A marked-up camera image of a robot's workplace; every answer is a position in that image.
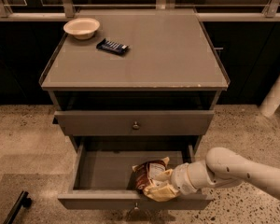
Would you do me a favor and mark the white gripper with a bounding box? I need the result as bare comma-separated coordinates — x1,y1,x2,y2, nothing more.
143,163,197,202

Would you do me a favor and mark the brown chip bag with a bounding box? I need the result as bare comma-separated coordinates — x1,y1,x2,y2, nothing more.
133,157,170,191

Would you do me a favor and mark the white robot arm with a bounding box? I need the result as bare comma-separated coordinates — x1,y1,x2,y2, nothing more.
144,122,280,202

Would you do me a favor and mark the black base bar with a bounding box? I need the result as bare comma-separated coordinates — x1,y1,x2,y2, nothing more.
3,191,33,224

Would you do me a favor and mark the grey open middle drawer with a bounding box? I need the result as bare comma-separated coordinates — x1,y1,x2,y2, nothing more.
58,144,212,210

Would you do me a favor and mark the grey top drawer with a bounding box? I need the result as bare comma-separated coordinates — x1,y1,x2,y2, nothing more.
54,110,214,136

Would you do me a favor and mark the white paper bowl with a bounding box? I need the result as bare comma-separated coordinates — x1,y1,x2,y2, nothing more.
63,18,100,40

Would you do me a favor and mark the grey drawer cabinet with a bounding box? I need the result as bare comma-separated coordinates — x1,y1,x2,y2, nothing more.
40,9,230,147

